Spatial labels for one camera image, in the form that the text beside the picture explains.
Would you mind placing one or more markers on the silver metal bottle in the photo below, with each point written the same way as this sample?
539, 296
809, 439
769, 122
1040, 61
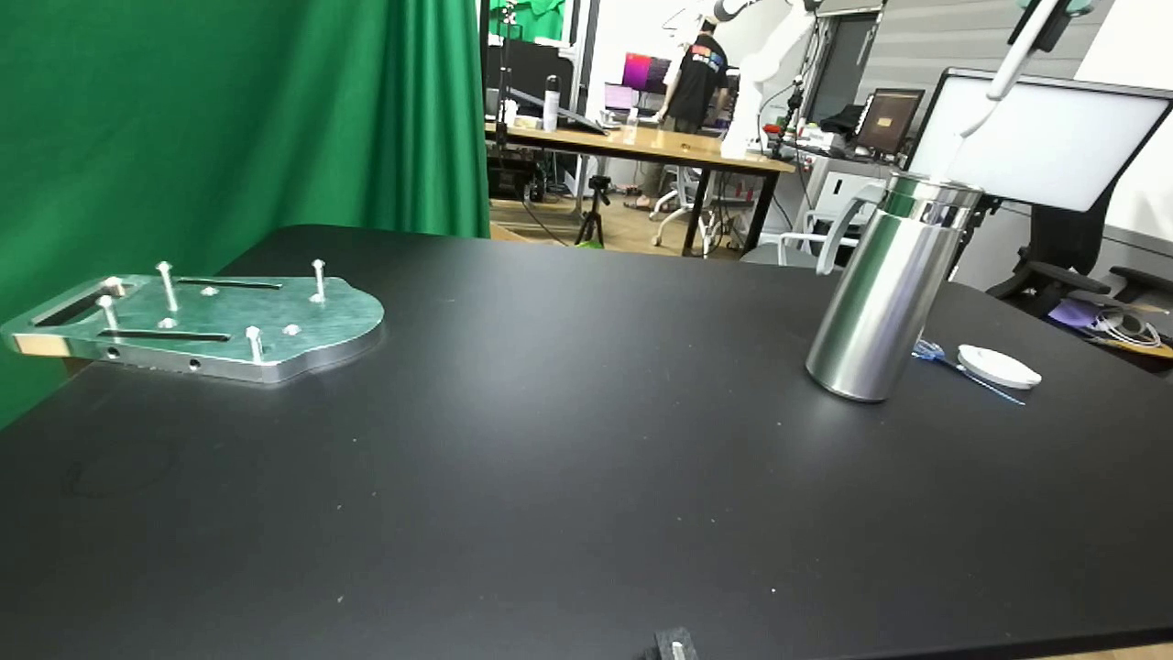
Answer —
889, 286

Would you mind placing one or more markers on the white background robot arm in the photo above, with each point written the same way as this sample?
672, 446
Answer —
759, 69

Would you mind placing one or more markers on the wooden background table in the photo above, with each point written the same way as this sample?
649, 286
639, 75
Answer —
661, 146

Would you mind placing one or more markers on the background monitor with purple screen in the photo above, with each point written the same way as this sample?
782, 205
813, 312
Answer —
643, 72

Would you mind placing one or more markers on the white bolt back right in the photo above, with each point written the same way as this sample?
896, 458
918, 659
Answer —
319, 279

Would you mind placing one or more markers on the white bolt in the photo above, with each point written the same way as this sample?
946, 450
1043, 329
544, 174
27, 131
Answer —
319, 279
253, 337
108, 312
168, 286

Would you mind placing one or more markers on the person in dark shirt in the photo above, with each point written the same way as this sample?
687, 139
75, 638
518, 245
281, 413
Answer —
698, 77

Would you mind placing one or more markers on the white office chair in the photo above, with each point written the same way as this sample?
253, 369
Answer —
823, 248

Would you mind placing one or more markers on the white bolt front right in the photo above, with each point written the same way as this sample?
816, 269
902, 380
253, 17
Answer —
253, 337

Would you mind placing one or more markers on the green metal fixture plate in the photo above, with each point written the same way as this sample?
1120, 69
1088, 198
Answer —
207, 337

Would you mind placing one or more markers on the dark laptop on stand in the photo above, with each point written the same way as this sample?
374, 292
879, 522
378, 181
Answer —
886, 119

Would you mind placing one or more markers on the white oval lid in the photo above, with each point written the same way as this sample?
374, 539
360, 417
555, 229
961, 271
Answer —
997, 369

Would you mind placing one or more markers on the white bolt back left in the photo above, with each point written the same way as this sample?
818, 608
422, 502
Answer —
168, 286

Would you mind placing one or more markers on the white bolt front left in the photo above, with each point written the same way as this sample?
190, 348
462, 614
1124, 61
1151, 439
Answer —
108, 312

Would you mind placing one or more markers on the large white computer monitor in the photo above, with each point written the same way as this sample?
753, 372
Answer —
1047, 146

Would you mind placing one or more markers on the green screen curtain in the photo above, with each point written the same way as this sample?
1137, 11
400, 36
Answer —
185, 131

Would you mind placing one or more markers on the blue handled small tool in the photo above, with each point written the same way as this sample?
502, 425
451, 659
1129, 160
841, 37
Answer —
936, 353

